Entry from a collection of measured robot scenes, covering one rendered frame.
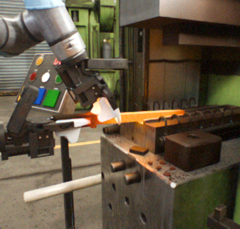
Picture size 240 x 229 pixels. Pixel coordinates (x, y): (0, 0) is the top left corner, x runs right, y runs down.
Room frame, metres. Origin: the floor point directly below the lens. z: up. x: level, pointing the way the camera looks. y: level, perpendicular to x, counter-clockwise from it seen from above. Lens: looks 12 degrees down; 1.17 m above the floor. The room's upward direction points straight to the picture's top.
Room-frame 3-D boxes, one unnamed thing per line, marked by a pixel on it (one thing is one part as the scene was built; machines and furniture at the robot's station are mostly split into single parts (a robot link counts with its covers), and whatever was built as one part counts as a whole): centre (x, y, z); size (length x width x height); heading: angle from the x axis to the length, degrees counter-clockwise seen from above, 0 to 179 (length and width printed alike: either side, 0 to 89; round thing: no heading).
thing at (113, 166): (0.61, 0.01, 0.87); 0.04 x 0.03 x 0.03; 118
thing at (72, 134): (0.55, 0.11, 0.99); 0.09 x 0.03 x 0.06; 116
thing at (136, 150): (0.61, -0.05, 0.92); 0.04 x 0.03 x 0.01; 56
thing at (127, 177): (0.54, -0.03, 0.87); 0.04 x 0.03 x 0.03; 118
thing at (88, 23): (6.01, 0.38, 1.45); 2.18 x 1.23 x 2.89; 111
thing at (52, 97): (0.97, 0.29, 1.01); 0.07 x 0.05 x 0.07; 53
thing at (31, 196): (0.94, 0.20, 0.62); 0.44 x 0.05 x 0.05; 118
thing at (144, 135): (0.78, -0.23, 0.96); 0.42 x 0.20 x 0.09; 118
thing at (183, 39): (0.78, -0.28, 1.24); 0.30 x 0.07 x 0.06; 118
